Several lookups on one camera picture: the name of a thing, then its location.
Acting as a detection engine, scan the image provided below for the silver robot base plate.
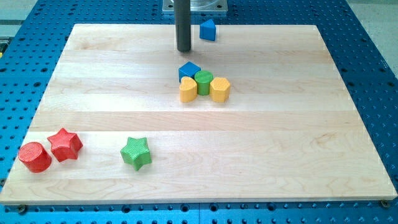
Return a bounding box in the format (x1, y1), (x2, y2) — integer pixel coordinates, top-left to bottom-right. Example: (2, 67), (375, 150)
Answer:
(161, 0), (228, 14)

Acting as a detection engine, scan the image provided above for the green cylinder block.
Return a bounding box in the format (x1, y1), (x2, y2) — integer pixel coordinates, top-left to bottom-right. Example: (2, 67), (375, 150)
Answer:
(194, 70), (213, 96)

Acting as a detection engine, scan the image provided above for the green star block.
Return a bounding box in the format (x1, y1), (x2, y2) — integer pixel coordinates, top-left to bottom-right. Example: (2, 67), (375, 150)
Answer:
(120, 137), (152, 171)

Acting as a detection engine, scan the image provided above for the yellow heart block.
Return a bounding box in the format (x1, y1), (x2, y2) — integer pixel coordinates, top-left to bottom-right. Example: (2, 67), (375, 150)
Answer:
(179, 77), (197, 103)

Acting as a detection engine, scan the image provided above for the blue perforated metal table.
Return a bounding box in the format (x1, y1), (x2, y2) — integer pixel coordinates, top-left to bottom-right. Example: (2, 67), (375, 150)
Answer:
(1, 0), (397, 223)

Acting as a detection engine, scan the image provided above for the red cylinder block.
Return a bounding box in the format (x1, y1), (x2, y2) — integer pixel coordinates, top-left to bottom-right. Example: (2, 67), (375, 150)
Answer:
(18, 142), (52, 173)

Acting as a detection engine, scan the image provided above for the blue cube block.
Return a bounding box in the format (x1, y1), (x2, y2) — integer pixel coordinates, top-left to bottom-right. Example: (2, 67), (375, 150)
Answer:
(178, 62), (201, 82)

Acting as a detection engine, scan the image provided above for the light wooden board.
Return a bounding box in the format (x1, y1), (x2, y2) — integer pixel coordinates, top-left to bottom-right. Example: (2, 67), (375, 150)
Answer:
(1, 24), (397, 205)

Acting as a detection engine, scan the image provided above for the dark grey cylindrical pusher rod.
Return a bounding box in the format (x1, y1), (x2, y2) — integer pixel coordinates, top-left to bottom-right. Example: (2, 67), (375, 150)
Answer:
(174, 0), (191, 52)

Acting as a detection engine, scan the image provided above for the blue triangle block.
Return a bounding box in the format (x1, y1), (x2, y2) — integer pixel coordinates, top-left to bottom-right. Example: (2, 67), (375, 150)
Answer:
(200, 19), (216, 41)

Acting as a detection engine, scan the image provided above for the red star block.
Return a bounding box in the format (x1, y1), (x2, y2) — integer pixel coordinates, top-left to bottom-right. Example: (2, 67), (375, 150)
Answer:
(47, 128), (83, 162)

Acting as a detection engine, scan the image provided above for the yellow hexagon block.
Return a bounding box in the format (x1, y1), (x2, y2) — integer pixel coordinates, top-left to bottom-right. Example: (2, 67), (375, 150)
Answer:
(210, 77), (231, 103)

